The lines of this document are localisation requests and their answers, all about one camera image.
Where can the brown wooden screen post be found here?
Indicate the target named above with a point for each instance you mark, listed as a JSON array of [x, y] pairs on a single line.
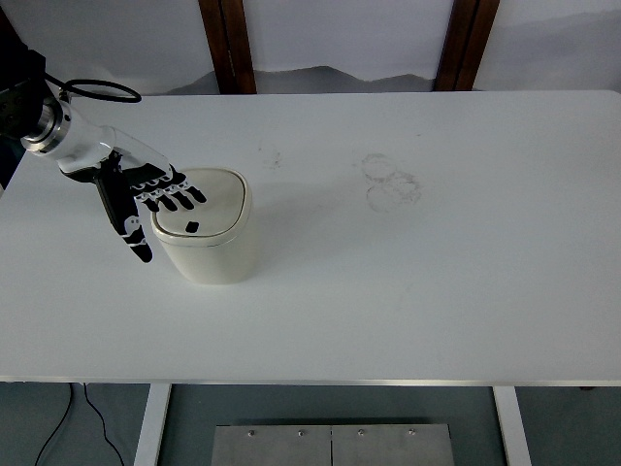
[[233, 43], [466, 43]]

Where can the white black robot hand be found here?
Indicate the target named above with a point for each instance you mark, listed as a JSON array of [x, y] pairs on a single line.
[[87, 143]]

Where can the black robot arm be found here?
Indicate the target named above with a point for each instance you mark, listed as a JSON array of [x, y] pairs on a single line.
[[44, 128]]

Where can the mountain painted screen panel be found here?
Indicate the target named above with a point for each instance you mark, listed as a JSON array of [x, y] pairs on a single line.
[[349, 34], [121, 39], [558, 39]]

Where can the white table leg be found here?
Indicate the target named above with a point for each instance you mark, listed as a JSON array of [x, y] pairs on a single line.
[[512, 427], [150, 427]]

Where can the grey metal plate with screws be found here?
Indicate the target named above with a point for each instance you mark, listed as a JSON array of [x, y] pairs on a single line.
[[291, 449]]

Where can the cream plastic lidded trash bin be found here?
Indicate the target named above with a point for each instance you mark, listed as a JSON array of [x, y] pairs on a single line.
[[213, 262]]

